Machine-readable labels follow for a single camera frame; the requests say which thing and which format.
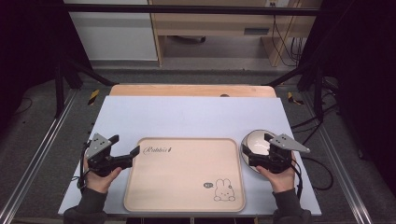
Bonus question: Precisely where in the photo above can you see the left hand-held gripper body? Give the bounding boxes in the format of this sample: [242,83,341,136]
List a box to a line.
[85,133,134,178]

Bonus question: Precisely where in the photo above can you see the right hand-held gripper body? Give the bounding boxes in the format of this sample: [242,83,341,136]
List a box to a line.
[247,133,312,175]

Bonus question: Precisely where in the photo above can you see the white bowl with dark rim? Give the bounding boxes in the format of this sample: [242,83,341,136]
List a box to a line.
[239,129,278,174]

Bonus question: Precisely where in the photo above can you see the beige tray with rabbit print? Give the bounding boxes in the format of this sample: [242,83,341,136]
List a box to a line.
[122,136,247,214]

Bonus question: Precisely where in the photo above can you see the person's left hand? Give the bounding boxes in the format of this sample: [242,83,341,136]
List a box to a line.
[82,157,123,194]

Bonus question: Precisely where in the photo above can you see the person's right hand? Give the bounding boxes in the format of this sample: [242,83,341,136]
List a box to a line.
[255,151,297,194]

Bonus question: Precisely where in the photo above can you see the yellow black tape strip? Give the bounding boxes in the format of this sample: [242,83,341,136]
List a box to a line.
[287,91,305,105]
[87,89,101,106]

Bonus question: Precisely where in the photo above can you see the black metal stand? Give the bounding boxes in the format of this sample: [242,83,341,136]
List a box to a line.
[53,55,117,119]
[266,61,325,121]

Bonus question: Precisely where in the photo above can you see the pale table cover board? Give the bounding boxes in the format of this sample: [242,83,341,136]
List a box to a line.
[58,95,322,217]

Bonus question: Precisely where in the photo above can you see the white cabinet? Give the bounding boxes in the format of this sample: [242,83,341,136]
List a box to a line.
[63,0,159,62]

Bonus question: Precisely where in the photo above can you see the dark curtain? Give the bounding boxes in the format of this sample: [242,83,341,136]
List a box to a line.
[0,0,93,134]
[297,0,396,200]

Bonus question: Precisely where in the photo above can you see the light wooden desk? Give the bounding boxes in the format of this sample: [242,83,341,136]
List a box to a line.
[148,0,323,68]

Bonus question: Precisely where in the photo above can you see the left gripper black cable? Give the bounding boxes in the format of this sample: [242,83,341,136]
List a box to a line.
[77,140,92,191]

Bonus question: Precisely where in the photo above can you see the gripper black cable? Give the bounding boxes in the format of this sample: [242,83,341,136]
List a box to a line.
[77,140,92,191]
[290,155,334,201]

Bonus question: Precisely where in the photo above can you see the black floor cables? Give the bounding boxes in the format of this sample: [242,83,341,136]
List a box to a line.
[290,77,340,147]

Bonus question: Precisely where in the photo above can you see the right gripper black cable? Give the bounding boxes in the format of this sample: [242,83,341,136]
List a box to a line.
[290,155,334,201]

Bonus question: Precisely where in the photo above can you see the aluminium rail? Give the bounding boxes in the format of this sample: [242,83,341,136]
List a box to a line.
[302,92,375,224]
[0,89,79,224]

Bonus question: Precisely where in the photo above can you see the thin black floor cable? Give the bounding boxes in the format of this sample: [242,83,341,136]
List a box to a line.
[12,96,34,117]

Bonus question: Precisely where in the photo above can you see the black cables under desk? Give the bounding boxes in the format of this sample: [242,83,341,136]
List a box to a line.
[270,14,305,67]

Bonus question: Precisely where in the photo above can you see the black horizontal frame bar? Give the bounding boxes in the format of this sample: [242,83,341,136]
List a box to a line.
[63,3,322,17]

